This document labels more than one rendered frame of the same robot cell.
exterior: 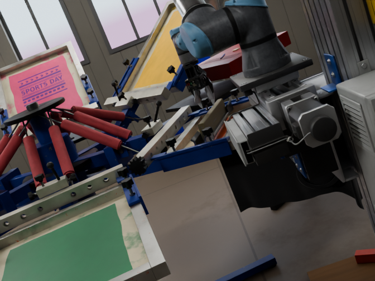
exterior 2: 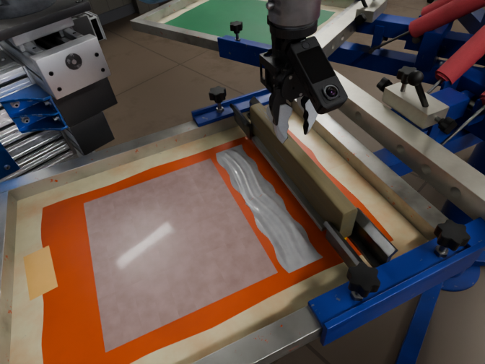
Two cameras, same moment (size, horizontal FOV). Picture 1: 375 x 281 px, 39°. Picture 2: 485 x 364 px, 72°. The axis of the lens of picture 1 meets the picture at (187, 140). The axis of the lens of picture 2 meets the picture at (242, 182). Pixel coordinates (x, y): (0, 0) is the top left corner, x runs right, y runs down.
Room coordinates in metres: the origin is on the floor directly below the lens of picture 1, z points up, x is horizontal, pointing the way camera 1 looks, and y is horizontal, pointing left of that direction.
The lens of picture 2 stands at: (2.54, -0.55, 1.49)
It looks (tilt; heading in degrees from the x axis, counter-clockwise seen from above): 46 degrees down; 138
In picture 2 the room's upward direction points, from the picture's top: 7 degrees counter-clockwise
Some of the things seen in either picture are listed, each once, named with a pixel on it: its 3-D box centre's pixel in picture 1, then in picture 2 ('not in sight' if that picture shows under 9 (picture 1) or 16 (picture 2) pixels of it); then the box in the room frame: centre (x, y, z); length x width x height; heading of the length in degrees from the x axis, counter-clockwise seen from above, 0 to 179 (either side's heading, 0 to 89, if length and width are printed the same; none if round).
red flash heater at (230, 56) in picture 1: (235, 58); not in sight; (3.43, -0.49, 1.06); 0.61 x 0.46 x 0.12; 127
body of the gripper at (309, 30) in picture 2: (194, 75); (289, 57); (2.22, -0.13, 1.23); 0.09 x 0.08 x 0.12; 158
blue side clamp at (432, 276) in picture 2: (224, 110); (395, 281); (2.51, -0.22, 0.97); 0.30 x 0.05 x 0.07; 67
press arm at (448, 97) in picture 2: (145, 139); (427, 112); (2.38, 0.18, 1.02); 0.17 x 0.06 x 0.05; 67
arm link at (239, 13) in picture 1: (247, 17); not in sight; (1.60, -0.31, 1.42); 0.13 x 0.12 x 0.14; 94
